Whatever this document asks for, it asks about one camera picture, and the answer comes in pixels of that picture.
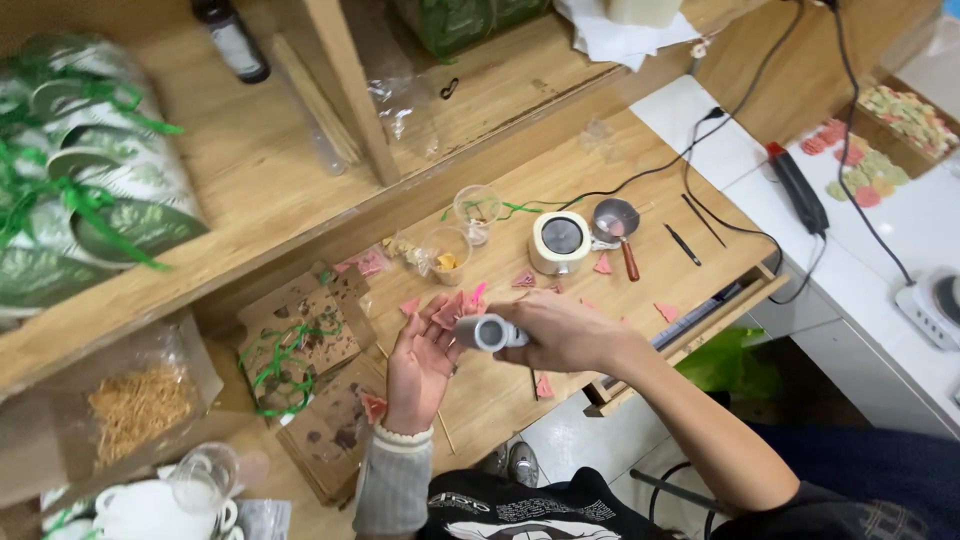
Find thin black pick tool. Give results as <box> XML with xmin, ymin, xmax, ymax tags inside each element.
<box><xmin>681</xmin><ymin>193</ymin><xmax>728</xmax><ymax>249</ymax></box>

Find clear plastic cup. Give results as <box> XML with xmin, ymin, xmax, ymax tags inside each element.
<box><xmin>453</xmin><ymin>184</ymin><xmax>504</xmax><ymax>247</ymax></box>

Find black tweezers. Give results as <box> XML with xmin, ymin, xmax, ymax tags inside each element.
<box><xmin>663</xmin><ymin>222</ymin><xmax>703</xmax><ymax>268</ymax></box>

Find person's dark blue trousers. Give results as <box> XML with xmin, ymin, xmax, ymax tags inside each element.
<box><xmin>742</xmin><ymin>421</ymin><xmax>960</xmax><ymax>540</ymax></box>

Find bundle of wooden sticks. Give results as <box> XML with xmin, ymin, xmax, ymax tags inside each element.
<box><xmin>270</xmin><ymin>33</ymin><xmax>364</xmax><ymax>177</ymax></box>

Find white paper sheets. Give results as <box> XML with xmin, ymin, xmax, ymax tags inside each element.
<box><xmin>553</xmin><ymin>0</ymin><xmax>702</xmax><ymax>73</ymax></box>

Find white power strip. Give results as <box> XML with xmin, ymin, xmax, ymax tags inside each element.
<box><xmin>894</xmin><ymin>268</ymin><xmax>960</xmax><ymax>354</ymax></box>

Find crumpled clear plastic bag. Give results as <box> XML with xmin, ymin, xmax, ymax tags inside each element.
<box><xmin>364</xmin><ymin>52</ymin><xmax>444</xmax><ymax>160</ymax></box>

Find grey cylindrical rotary tool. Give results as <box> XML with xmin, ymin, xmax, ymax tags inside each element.
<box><xmin>453</xmin><ymin>313</ymin><xmax>531</xmax><ymax>354</ymax></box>

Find thin green ribbon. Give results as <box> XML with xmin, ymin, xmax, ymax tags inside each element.
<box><xmin>439</xmin><ymin>198</ymin><xmax>571</xmax><ymax>223</ymax></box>

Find person's right hand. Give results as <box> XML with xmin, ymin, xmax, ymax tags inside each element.
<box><xmin>487</xmin><ymin>289</ymin><xmax>640</xmax><ymax>375</ymax></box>

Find green plastic bag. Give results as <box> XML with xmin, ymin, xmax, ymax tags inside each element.
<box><xmin>675</xmin><ymin>327</ymin><xmax>783</xmax><ymax>400</ymax></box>

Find metal melting spoon wooden handle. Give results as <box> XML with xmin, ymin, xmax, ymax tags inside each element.
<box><xmin>591</xmin><ymin>198</ymin><xmax>643</xmax><ymax>284</ymax></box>

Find clear cup with yellow wax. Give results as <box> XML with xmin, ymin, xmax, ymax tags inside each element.
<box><xmin>420</xmin><ymin>226</ymin><xmax>474</xmax><ymax>288</ymax></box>

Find white ceramic cups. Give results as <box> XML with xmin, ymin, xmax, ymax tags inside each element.
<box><xmin>90</xmin><ymin>478</ymin><xmax>246</xmax><ymax>540</ymax></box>

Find white round wax heater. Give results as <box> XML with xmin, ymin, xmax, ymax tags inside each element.
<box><xmin>528</xmin><ymin>210</ymin><xmax>594</xmax><ymax>277</ymax></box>

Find cream wax block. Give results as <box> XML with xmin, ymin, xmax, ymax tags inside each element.
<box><xmin>606</xmin><ymin>0</ymin><xmax>684</xmax><ymax>30</ymax></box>

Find person's black printed shirt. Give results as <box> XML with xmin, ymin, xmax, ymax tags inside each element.
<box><xmin>417</xmin><ymin>466</ymin><xmax>936</xmax><ymax>540</ymax></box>

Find dark glass bottle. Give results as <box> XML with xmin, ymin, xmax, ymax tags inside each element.
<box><xmin>190</xmin><ymin>0</ymin><xmax>272</xmax><ymax>85</ymax></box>

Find open wooden drawer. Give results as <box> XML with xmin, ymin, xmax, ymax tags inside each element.
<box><xmin>582</xmin><ymin>261</ymin><xmax>792</xmax><ymax>418</ymax></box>

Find small bag of pink wax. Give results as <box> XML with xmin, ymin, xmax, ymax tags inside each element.
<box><xmin>333</xmin><ymin>244</ymin><xmax>394</xmax><ymax>280</ymax></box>

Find stack of stained cardboard sheets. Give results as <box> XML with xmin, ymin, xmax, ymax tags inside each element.
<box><xmin>274</xmin><ymin>352</ymin><xmax>391</xmax><ymax>508</ymax></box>

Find stained brown cardboard sheet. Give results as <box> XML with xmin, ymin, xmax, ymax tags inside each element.
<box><xmin>237</xmin><ymin>261</ymin><xmax>379</xmax><ymax>415</ymax></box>

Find clear drinking glass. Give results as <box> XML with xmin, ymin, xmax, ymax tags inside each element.
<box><xmin>168</xmin><ymin>441</ymin><xmax>241</xmax><ymax>517</ymax></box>

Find thin wooden stick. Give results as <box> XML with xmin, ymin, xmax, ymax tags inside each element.
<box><xmin>435</xmin><ymin>409</ymin><xmax>459</xmax><ymax>457</ymax></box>

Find black power cable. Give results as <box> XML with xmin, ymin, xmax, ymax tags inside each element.
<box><xmin>556</xmin><ymin>0</ymin><xmax>807</xmax><ymax>213</ymax></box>
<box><xmin>821</xmin><ymin>0</ymin><xmax>918</xmax><ymax>288</ymax></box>
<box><xmin>681</xmin><ymin>112</ymin><xmax>829</xmax><ymax>307</ymax></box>

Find black chair frame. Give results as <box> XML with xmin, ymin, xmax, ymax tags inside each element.
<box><xmin>628</xmin><ymin>459</ymin><xmax>732</xmax><ymax>540</ymax></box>

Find black heat tool red tip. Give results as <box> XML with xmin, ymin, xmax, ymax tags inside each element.
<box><xmin>765</xmin><ymin>141</ymin><xmax>831</xmax><ymax>238</ymax></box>

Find wooden shelf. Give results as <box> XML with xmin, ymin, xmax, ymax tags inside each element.
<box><xmin>0</xmin><ymin>0</ymin><xmax>774</xmax><ymax>402</ymax></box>

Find scattered pink wax pieces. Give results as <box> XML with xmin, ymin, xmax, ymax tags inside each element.
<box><xmin>360</xmin><ymin>251</ymin><xmax>681</xmax><ymax>426</ymax></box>

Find pink triangular wax seal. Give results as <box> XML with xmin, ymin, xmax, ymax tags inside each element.
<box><xmin>430</xmin><ymin>291</ymin><xmax>489</xmax><ymax>331</ymax></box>

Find plastic bag of straw filling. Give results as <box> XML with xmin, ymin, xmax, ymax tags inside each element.
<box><xmin>0</xmin><ymin>311</ymin><xmax>225</xmax><ymax>511</ymax></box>

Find tangled green ribbon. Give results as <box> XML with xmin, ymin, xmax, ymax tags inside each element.
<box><xmin>238</xmin><ymin>321</ymin><xmax>345</xmax><ymax>418</ymax></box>

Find white cabinet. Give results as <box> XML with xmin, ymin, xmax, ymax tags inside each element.
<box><xmin>628</xmin><ymin>73</ymin><xmax>960</xmax><ymax>442</ymax></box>

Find pile of coloured wax seals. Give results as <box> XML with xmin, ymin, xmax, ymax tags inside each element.
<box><xmin>799</xmin><ymin>117</ymin><xmax>912</xmax><ymax>210</ymax></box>

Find small bag of yellow wax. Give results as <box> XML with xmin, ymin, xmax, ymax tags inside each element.
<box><xmin>381</xmin><ymin>232</ymin><xmax>426</xmax><ymax>267</ymax></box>

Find green packet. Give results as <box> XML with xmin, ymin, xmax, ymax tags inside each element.
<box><xmin>393</xmin><ymin>0</ymin><xmax>552</xmax><ymax>61</ymax></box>

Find grey shoe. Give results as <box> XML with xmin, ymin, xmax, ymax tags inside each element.
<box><xmin>477</xmin><ymin>439</ymin><xmax>543</xmax><ymax>490</ymax></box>

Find person's left hand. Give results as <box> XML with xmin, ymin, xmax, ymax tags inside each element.
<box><xmin>384</xmin><ymin>294</ymin><xmax>470</xmax><ymax>435</ymax></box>

